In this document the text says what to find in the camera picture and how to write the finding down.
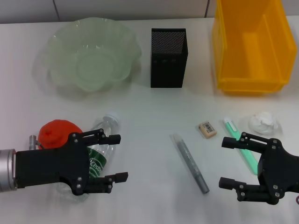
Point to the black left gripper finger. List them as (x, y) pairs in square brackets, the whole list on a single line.
[(109, 139), (102, 184)]

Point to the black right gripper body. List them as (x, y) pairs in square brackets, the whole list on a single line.
[(278, 170)]

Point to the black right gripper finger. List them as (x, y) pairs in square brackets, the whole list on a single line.
[(250, 192), (252, 142)]

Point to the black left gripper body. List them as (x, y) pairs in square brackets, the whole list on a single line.
[(46, 165)]

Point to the clear bottle with green label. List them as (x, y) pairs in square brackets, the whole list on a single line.
[(107, 127)]

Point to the white paper ball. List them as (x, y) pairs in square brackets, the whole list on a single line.
[(262, 122)]

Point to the red-orange toy orange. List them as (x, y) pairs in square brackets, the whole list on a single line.
[(58, 130)]

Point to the beige eraser with barcode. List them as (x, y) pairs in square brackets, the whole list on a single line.
[(207, 129)]

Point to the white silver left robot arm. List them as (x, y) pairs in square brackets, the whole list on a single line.
[(7, 170)]

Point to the grey pen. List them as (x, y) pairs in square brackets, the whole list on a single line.
[(189, 161)]

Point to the pale green glass fruit plate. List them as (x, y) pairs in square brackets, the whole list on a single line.
[(93, 56)]

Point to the black mesh pen holder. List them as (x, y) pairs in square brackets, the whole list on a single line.
[(167, 70)]

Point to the yellow plastic bin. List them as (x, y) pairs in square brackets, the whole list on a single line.
[(252, 46)]

